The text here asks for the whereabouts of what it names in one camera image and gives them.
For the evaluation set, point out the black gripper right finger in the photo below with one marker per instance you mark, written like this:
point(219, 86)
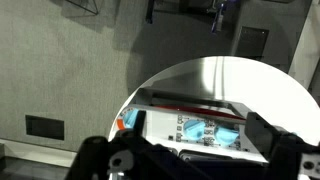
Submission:
point(261, 133)

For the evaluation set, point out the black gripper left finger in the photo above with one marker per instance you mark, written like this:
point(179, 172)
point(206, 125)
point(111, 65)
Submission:
point(140, 121)

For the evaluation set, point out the white toy kitchen stove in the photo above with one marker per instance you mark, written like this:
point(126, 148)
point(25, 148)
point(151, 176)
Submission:
point(163, 125)

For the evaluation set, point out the dark floor hatch plate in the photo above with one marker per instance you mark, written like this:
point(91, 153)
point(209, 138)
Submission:
point(251, 41)

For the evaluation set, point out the black floor outlet plate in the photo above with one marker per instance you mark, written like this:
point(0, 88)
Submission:
point(45, 127)

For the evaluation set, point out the black vertical pole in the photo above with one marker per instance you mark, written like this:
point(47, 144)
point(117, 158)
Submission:
point(150, 10)

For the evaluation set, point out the white post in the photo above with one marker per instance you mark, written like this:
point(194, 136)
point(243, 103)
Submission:
point(305, 43)

